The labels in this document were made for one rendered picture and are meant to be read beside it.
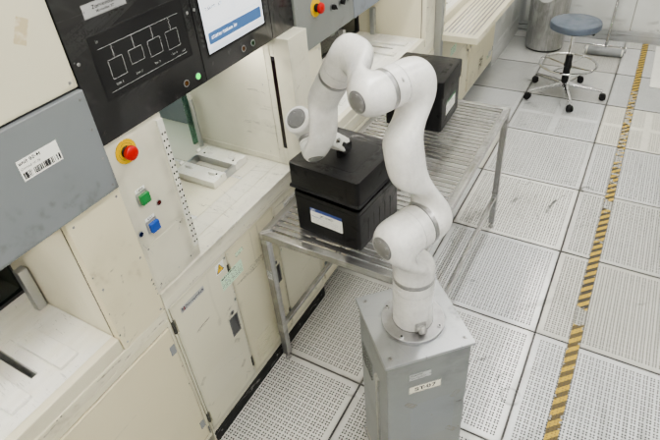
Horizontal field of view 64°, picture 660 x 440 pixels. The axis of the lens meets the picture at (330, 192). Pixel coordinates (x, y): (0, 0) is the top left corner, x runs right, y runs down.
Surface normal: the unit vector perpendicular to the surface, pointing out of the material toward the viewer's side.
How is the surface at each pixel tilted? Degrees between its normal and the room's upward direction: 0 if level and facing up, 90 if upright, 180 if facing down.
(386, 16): 90
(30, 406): 0
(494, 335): 0
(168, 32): 90
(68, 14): 90
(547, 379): 0
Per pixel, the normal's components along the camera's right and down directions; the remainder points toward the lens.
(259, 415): -0.07, -0.80
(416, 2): -0.49, 0.55
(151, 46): 0.87, 0.24
